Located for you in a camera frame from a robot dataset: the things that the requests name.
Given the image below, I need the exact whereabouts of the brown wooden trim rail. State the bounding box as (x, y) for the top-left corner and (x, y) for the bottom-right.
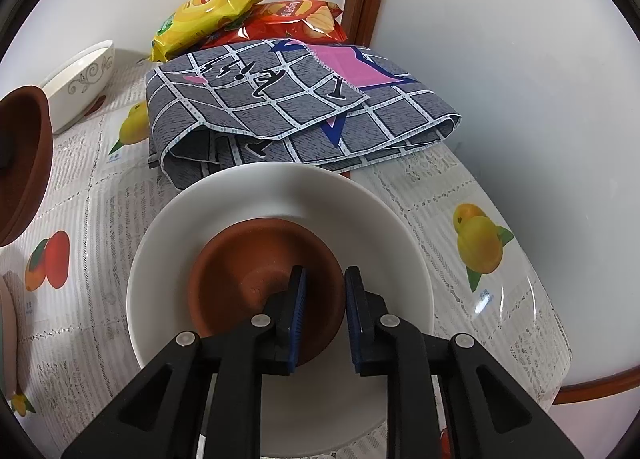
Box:
(554, 373), (640, 406)

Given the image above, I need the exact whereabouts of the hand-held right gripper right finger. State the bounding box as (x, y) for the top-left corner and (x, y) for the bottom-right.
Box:
(344, 266), (586, 459)

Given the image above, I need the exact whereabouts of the small brown bowl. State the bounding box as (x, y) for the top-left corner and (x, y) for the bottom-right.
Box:
(0, 85), (53, 247)
(189, 218), (347, 369)

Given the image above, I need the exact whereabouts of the large white swirl bowl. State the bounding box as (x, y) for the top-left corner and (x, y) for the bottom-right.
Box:
(39, 40), (116, 136)

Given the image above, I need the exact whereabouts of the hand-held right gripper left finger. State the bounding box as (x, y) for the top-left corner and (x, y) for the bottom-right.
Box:
(60, 265), (307, 459)

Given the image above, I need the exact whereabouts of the yellow chip bag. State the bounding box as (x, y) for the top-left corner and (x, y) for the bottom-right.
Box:
(151, 0), (277, 64)

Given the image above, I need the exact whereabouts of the fruit print tablecloth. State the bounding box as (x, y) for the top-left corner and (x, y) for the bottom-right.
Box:
(0, 46), (573, 459)

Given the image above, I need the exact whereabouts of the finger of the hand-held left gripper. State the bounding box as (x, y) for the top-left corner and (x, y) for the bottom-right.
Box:
(0, 126), (16, 170)

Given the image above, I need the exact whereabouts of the grey checked cloth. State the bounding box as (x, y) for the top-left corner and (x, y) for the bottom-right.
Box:
(145, 38), (462, 188)

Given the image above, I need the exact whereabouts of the red chip bag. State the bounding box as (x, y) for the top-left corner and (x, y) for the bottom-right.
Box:
(200, 0), (348, 50)

